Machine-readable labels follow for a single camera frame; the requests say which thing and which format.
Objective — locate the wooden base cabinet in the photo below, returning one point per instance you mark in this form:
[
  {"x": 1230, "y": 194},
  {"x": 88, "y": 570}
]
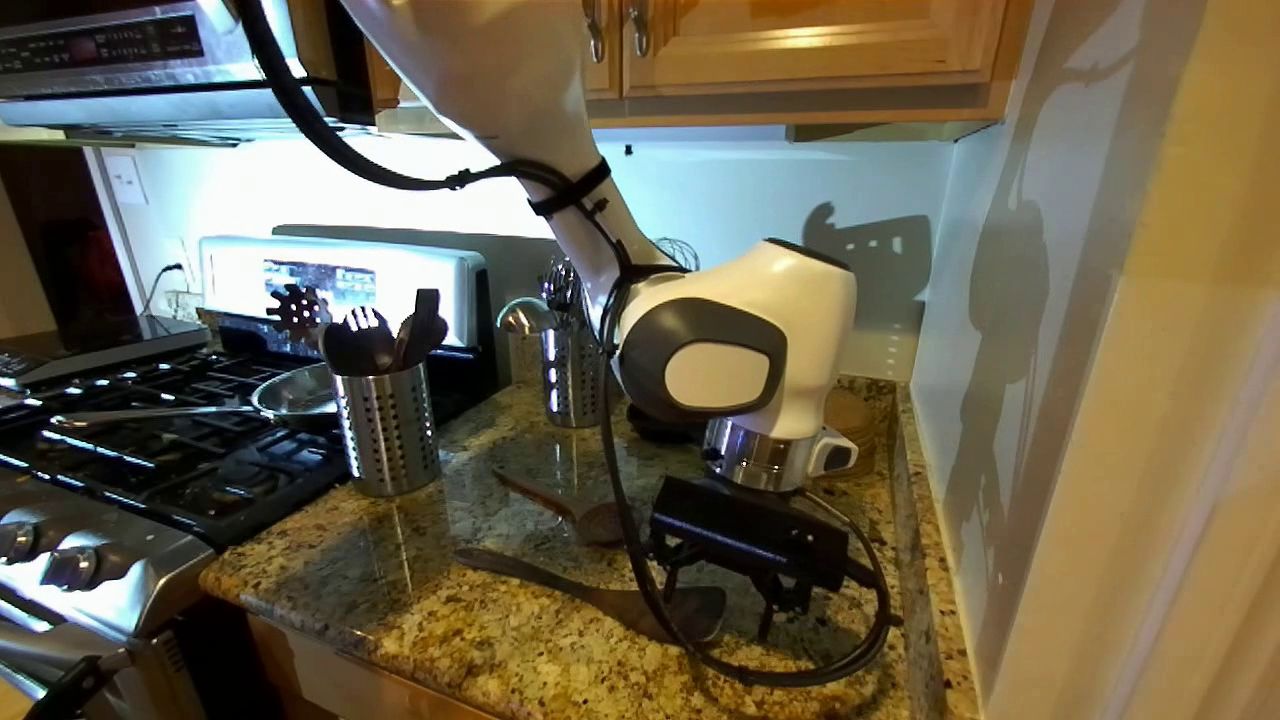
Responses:
[{"x": 346, "y": 681}]

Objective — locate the stainless steel microwave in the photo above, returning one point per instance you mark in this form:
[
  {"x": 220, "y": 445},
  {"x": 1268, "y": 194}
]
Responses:
[{"x": 135, "y": 60}]

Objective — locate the steel frying pan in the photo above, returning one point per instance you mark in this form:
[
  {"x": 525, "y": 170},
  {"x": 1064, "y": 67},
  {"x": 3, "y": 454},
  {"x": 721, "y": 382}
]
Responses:
[{"x": 287, "y": 396}]

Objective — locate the stainless steel gas range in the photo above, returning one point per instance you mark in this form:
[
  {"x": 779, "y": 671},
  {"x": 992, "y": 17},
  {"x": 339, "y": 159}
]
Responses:
[{"x": 146, "y": 454}]

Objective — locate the dark wooden utensil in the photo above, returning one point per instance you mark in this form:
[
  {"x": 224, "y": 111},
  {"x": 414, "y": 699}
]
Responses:
[{"x": 425, "y": 324}]

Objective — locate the white wall outlet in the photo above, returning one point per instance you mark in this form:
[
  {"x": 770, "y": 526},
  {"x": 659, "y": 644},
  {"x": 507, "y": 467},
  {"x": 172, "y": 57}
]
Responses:
[{"x": 126, "y": 183}]

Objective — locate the small steel cutlery holder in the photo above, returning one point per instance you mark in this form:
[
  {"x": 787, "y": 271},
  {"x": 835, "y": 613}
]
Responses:
[{"x": 573, "y": 373}]

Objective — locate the tall perforated steel cutlery holder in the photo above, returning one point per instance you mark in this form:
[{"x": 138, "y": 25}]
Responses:
[{"x": 385, "y": 427}]

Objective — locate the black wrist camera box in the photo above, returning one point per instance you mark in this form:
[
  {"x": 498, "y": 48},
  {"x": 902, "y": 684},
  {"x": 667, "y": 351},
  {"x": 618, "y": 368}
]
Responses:
[{"x": 746, "y": 523}]

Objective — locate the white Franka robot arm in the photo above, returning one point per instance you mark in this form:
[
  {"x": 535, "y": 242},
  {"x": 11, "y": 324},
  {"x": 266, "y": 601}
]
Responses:
[{"x": 746, "y": 347}]

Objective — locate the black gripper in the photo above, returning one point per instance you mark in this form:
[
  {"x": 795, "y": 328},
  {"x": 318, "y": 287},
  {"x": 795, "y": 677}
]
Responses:
[{"x": 746, "y": 578}]

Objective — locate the light wooden wall cabinet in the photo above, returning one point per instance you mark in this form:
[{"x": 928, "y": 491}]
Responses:
[{"x": 813, "y": 55}]

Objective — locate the black slotted turner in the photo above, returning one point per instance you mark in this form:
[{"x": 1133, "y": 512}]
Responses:
[{"x": 356, "y": 347}]

